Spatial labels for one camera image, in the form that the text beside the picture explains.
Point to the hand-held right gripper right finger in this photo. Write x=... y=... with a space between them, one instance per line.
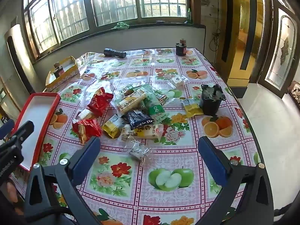
x=212 y=161

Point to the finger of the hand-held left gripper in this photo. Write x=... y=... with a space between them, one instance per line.
x=5 y=130
x=23 y=130

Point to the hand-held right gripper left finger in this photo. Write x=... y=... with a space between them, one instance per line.
x=85 y=161

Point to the red rimmed white tray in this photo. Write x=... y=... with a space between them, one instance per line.
x=35 y=121

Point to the red snack packet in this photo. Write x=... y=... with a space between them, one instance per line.
x=99 y=100
x=86 y=127

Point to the clear biscuit packet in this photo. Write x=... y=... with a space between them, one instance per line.
x=85 y=114

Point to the clear white nougat packet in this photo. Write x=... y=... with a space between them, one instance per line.
x=126 y=132

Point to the clear purple cake packet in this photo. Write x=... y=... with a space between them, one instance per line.
x=138 y=151

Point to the black snack packet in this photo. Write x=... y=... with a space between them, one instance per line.
x=138 y=119

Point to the long yellow white snack packet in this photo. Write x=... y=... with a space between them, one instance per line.
x=131 y=103

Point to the green snack packet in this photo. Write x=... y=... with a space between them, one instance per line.
x=155 y=110

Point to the clear nut bar packet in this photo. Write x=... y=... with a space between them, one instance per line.
x=180 y=82
x=127 y=90

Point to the person's left hand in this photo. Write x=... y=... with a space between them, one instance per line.
x=11 y=192

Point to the fruit printed tablecloth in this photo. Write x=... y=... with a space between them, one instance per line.
x=131 y=192

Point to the small yellow snack packet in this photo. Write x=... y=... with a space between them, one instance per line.
x=192 y=107

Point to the black motor with shaft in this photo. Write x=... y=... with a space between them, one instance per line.
x=209 y=100

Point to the yellow rimmed cardboard box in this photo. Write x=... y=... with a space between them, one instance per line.
x=62 y=79

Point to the black motor with red label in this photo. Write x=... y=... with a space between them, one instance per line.
x=58 y=71

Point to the white tower air conditioner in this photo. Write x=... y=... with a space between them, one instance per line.
x=18 y=51

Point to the clear candy packet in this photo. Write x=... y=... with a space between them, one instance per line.
x=164 y=93

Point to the patterned rug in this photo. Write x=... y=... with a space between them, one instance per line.
x=294 y=95

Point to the black flashlight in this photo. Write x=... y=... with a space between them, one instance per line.
x=114 y=52

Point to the dark motor with brown cap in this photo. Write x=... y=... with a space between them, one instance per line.
x=181 y=48

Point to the golden door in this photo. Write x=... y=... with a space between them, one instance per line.
x=243 y=39

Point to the large barred window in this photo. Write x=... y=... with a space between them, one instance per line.
x=70 y=11

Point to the patterned glass door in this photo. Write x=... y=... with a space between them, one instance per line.
x=281 y=46

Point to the green cloth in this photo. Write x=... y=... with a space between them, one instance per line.
x=120 y=25

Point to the green bottle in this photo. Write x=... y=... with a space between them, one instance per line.
x=189 y=15

